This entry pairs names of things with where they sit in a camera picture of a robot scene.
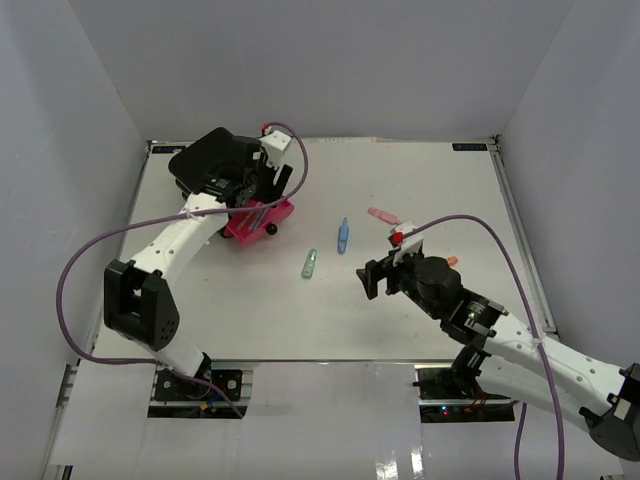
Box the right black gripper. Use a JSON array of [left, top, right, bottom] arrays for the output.
[[357, 246, 443, 322]]

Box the blue translucent highlighter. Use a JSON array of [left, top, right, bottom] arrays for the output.
[[337, 217, 350, 255]]

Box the purple slim highlighter pen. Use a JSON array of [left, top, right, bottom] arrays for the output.
[[251, 208, 269, 231]]

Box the pink translucent highlighter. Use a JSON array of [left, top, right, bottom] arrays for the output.
[[367, 207, 402, 225]]

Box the green translucent highlighter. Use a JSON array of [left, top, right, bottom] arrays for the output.
[[301, 249, 318, 279]]

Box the pink slim highlighter pen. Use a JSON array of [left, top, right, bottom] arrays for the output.
[[240, 212, 256, 231]]

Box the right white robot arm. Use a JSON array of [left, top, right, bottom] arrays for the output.
[[356, 253, 639, 462]]

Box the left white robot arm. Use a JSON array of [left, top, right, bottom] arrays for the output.
[[104, 127, 293, 399]]

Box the black drawer cabinet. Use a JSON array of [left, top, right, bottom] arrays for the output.
[[168, 127, 241, 195]]

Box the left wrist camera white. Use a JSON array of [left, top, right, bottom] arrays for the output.
[[260, 130, 292, 170]]

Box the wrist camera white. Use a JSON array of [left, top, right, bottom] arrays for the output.
[[260, 130, 292, 170], [388, 220, 424, 266]]

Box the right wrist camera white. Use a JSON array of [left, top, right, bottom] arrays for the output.
[[388, 220, 424, 266]]

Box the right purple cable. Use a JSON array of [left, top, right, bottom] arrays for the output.
[[399, 214, 566, 480]]

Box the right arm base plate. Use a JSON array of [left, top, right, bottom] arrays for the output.
[[413, 359, 516, 410]]

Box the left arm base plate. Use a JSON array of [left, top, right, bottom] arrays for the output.
[[151, 369, 244, 402]]

